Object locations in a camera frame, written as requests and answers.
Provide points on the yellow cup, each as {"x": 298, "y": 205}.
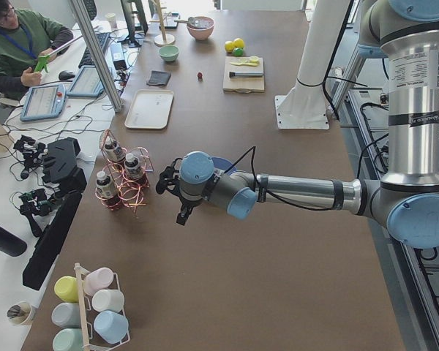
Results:
{"x": 66, "y": 289}

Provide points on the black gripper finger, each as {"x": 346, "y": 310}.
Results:
{"x": 187, "y": 210}
{"x": 181, "y": 218}

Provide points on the white cup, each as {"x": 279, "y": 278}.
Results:
{"x": 106, "y": 299}

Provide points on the person in green sweater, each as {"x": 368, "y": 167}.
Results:
{"x": 24, "y": 36}

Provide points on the tea bottle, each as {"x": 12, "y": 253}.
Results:
{"x": 107, "y": 191}
{"x": 113, "y": 150}
{"x": 133, "y": 169}

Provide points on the yellow plastic knife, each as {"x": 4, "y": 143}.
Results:
{"x": 244, "y": 63}

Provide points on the black thermos bottle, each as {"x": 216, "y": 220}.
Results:
{"x": 11, "y": 244}

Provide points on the pale green cup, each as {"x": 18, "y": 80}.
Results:
{"x": 68, "y": 339}

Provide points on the blue cup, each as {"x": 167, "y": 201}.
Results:
{"x": 111, "y": 326}

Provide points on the green lime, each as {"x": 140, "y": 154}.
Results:
{"x": 238, "y": 52}

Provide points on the pink cup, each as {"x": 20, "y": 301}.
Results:
{"x": 97, "y": 280}

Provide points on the grey folded cloth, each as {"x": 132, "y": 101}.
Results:
{"x": 158, "y": 78}

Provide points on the cream rabbit tray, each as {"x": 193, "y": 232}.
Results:
{"x": 149, "y": 109}

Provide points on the copper wire bottle rack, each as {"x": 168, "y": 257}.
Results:
{"x": 131, "y": 193}

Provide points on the grey cup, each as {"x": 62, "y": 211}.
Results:
{"x": 66, "y": 315}

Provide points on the green bowl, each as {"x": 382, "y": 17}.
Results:
{"x": 169, "y": 53}

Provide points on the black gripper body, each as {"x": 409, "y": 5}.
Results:
{"x": 186, "y": 202}

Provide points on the pink bowl with ice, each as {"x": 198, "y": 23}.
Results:
{"x": 200, "y": 27}

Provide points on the wooden cup tree stand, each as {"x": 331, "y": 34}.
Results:
{"x": 164, "y": 38}

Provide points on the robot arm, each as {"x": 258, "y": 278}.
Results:
{"x": 406, "y": 200}

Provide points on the wooden cutting board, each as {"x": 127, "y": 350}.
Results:
{"x": 243, "y": 85}

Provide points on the yellow lemon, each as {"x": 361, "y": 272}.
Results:
{"x": 229, "y": 46}
{"x": 239, "y": 43}

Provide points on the aluminium frame post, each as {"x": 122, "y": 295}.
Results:
{"x": 82, "y": 18}

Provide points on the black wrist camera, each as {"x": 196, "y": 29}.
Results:
{"x": 169, "y": 179}

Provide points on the black computer mouse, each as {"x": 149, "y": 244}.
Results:
{"x": 66, "y": 75}

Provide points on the teach pendant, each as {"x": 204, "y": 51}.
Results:
{"x": 86, "y": 84}
{"x": 43, "y": 102}

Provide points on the blue plate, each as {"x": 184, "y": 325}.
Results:
{"x": 224, "y": 164}

